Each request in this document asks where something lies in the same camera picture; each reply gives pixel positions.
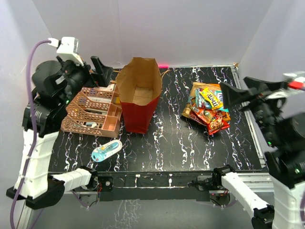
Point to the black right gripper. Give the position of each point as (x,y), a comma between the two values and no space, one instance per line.
(231,94)

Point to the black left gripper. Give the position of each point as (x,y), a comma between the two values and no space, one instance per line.
(102,74)

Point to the red brown paper bag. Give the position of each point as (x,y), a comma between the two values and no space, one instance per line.
(140,85)

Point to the yellow candy pack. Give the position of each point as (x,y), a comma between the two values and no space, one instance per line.
(211,100)

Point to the red skittles candy bag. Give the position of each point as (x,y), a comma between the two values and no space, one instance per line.
(217,124)

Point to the orange candy bag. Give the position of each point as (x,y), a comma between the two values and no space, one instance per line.
(205,115)

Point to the red doritos chip bag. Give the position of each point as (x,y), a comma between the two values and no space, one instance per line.
(193,115)

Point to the gold teal kettle chips bag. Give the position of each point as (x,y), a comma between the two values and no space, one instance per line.
(197,85)

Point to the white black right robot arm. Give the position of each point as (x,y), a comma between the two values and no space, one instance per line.
(286,163)

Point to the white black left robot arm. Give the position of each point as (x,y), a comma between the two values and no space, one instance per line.
(56,82)

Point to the yellow item in organizer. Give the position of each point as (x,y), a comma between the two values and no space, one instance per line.
(117,101)

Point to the peach plastic file organizer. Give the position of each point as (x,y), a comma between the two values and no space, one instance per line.
(92,112)

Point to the pink tape strip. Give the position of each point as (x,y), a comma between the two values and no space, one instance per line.
(163,66)

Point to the blue white packaged item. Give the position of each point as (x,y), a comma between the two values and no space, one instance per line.
(105,151)

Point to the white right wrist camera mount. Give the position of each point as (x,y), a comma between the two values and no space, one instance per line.
(295,84)

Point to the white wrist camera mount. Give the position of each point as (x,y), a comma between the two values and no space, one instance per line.
(295,84)
(67,49)

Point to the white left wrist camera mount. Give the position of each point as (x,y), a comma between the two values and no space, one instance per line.
(67,49)

